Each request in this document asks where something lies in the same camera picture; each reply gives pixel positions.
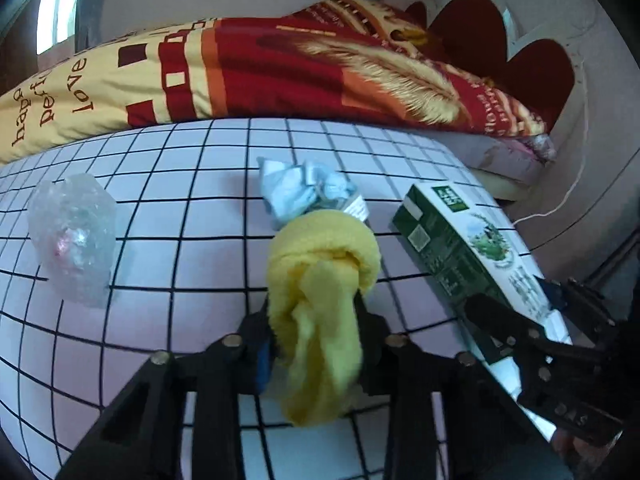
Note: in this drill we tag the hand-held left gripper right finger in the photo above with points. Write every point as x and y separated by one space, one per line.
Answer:
372 355

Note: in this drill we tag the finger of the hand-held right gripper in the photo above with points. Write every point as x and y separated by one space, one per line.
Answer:
552 292
505 330

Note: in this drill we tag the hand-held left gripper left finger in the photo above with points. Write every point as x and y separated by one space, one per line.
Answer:
261 367

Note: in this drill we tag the yellow cloth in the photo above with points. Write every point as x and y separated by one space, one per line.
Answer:
320 310

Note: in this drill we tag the green and white carton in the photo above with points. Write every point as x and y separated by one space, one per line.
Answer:
450 240

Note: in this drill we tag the white grid tablecloth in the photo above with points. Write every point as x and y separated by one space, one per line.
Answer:
175 270

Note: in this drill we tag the purple bed mattress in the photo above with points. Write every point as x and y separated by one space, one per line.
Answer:
495 160

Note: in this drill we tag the floral pillow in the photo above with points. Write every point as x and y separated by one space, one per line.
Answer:
542 145

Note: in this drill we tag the crumpled blue white wrapper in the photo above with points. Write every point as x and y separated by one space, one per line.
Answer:
300 190

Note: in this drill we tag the red and white headboard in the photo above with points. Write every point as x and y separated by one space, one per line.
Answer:
470 25

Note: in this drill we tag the red and yellow printed blanket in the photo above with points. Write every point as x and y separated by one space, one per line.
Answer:
250 70

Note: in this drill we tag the narrow window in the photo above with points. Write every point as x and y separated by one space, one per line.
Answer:
57 10

